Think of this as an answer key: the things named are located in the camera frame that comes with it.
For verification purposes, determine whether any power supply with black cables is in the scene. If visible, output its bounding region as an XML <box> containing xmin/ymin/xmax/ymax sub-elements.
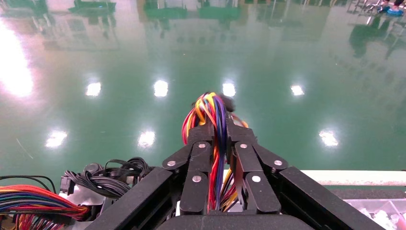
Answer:
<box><xmin>59</xmin><ymin>157</ymin><xmax>156</xmax><ymax>207</ymax></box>

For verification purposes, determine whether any clear plastic parts bag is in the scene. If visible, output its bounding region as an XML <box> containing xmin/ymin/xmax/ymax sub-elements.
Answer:
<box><xmin>361</xmin><ymin>206</ymin><xmax>406</xmax><ymax>230</ymax></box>

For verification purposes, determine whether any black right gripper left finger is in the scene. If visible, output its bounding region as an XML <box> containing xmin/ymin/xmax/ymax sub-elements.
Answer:
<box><xmin>161</xmin><ymin>118</ymin><xmax>215</xmax><ymax>216</ymax></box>

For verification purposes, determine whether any power supply with colored cables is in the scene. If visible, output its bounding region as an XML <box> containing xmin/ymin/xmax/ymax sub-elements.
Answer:
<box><xmin>0</xmin><ymin>175</ymin><xmax>91</xmax><ymax>230</ymax></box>

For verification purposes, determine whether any silver grey power supply box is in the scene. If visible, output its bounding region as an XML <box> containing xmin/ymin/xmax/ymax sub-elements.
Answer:
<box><xmin>181</xmin><ymin>92</ymin><xmax>249</xmax><ymax>213</ymax></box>

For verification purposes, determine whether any clear plastic compartment tray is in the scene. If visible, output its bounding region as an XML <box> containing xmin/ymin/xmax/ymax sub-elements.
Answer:
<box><xmin>344</xmin><ymin>198</ymin><xmax>406</xmax><ymax>230</ymax></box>

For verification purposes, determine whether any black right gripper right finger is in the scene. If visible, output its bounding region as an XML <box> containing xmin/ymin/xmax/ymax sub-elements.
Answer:
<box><xmin>226</xmin><ymin>114</ymin><xmax>289</xmax><ymax>215</ymax></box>

